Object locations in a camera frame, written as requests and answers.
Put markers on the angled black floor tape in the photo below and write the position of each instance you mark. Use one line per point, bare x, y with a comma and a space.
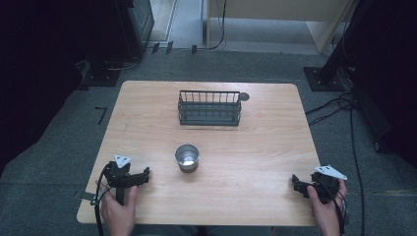
102, 116

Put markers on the black stand base plate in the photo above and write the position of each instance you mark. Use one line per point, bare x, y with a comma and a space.
323, 86

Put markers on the beige wooden furniture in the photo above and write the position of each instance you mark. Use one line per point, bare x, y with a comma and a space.
278, 8

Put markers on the dark stand base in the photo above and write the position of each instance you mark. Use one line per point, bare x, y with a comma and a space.
101, 77

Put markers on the short black floor tape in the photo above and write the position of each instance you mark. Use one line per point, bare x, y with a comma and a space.
194, 49
155, 47
169, 47

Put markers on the black stand pole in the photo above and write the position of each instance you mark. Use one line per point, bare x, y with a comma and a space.
339, 49

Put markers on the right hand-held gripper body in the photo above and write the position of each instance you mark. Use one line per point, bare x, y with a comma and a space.
326, 187

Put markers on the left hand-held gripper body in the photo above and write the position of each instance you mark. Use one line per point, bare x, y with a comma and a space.
119, 177

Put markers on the grey tape strip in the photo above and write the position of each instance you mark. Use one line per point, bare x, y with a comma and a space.
86, 195

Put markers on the dark equipment cabinet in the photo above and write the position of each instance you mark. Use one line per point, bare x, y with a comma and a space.
139, 26

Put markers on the person's left hand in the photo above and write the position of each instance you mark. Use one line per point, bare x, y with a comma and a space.
119, 214

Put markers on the metal cup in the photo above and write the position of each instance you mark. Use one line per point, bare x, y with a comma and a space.
183, 165

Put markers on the person's right hand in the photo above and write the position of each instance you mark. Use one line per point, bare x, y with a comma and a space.
327, 213

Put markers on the round dark table grommet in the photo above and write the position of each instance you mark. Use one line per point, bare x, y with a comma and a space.
245, 97

